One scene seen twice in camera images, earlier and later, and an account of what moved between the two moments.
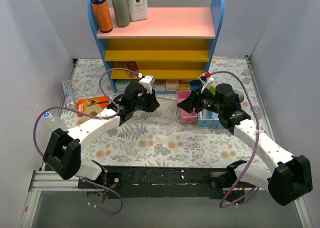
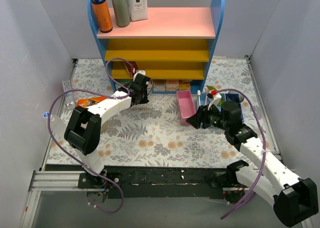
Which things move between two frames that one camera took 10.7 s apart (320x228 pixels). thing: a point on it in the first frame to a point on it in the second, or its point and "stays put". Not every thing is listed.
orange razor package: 103,101 stays put
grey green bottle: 121,6 stays put
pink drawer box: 186,117 stays put
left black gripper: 148,102 to 144,88
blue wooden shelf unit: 176,47 stays put
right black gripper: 195,102 to 202,117
